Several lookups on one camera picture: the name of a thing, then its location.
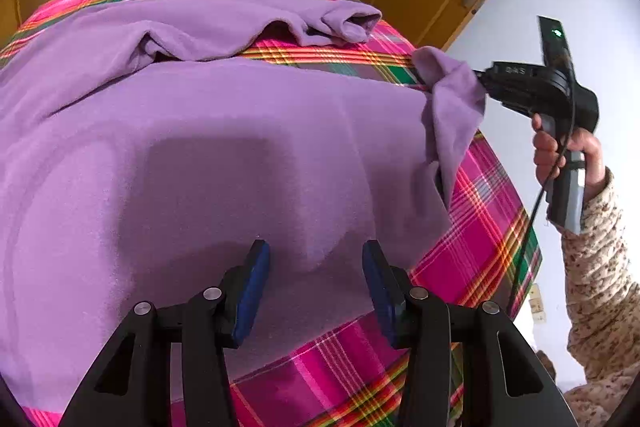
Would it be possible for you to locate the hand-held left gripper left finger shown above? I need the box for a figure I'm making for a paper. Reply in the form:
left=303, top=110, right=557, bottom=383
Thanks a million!
left=60, top=239, right=272, bottom=427

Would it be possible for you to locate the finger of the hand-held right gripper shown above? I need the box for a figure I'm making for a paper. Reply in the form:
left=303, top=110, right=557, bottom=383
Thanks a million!
left=472, top=69, right=501, bottom=100

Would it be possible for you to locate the person's right hand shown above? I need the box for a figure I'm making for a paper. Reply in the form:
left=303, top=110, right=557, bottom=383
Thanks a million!
left=531, top=113, right=608, bottom=202

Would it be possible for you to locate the person's right forearm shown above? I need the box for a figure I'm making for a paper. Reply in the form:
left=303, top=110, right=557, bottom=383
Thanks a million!
left=560, top=167, right=640, bottom=427

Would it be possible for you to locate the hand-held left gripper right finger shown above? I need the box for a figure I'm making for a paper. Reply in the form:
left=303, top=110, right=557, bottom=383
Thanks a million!
left=362, top=239, right=576, bottom=427

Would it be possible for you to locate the purple fleece sweater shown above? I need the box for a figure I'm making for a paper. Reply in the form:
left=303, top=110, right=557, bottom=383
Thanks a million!
left=0, top=0, right=488, bottom=413

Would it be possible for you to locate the pink green plaid bedsheet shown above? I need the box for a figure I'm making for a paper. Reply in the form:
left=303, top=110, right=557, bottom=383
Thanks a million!
left=0, top=0, right=543, bottom=427

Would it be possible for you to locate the wall socket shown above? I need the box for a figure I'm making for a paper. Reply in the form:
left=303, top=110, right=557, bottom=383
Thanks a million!
left=527, top=284, right=547, bottom=324

